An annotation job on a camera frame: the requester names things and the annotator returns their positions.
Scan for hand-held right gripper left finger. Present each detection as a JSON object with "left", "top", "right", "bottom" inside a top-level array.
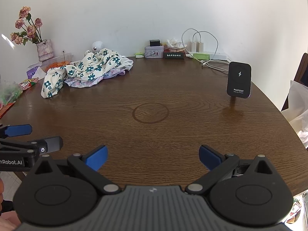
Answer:
[{"left": 34, "top": 145, "right": 122, "bottom": 195}]

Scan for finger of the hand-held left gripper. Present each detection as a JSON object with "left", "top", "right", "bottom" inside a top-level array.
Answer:
[
  {"left": 0, "top": 136, "right": 64, "bottom": 157},
  {"left": 0, "top": 124, "right": 33, "bottom": 139}
]

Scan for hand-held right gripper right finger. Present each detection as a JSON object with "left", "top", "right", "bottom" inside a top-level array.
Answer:
[{"left": 185, "top": 145, "right": 275, "bottom": 195}]

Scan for pink floral garment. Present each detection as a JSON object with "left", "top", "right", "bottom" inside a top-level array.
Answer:
[{"left": 64, "top": 69, "right": 127, "bottom": 88}]

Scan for cream teal-flowered dress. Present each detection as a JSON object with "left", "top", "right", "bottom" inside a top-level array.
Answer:
[{"left": 41, "top": 49, "right": 134, "bottom": 99}]

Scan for orange flat packet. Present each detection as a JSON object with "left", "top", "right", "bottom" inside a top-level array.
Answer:
[{"left": 0, "top": 102, "right": 16, "bottom": 119}]

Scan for clear bag of green items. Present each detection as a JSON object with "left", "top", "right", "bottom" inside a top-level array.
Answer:
[{"left": 0, "top": 80, "right": 23, "bottom": 106}]

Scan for red checkered snack packet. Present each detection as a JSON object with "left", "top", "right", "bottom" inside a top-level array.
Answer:
[{"left": 19, "top": 77, "right": 40, "bottom": 90}]

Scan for purple tissue pack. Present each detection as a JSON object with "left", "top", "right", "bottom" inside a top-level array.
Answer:
[{"left": 25, "top": 63, "right": 49, "bottom": 79}]

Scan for clear container of orange food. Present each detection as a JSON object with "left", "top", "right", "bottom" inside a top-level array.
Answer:
[{"left": 42, "top": 52, "right": 74, "bottom": 73}]

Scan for pink textured vase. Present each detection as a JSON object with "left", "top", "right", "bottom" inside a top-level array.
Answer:
[{"left": 36, "top": 40, "right": 54, "bottom": 62}]

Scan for dried pink rose bouquet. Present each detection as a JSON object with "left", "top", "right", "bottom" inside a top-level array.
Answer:
[{"left": 10, "top": 6, "right": 44, "bottom": 46}]

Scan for colourful printed bag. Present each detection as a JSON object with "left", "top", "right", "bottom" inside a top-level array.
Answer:
[{"left": 287, "top": 190, "right": 308, "bottom": 225}]

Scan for white plastic bag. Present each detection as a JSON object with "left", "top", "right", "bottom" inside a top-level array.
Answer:
[{"left": 281, "top": 80, "right": 308, "bottom": 150}]

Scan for black-labelled tissue box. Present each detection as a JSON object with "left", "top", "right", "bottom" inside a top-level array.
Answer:
[{"left": 163, "top": 49, "right": 186, "bottom": 60}]

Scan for grey tin box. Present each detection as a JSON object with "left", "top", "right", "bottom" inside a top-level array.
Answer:
[{"left": 144, "top": 45, "right": 165, "bottom": 59}]

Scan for crumpled white tissue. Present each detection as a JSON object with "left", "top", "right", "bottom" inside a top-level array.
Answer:
[{"left": 166, "top": 38, "right": 184, "bottom": 51}]

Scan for black wireless charger stand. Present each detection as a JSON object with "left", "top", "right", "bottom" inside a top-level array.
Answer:
[{"left": 226, "top": 61, "right": 252, "bottom": 100}]

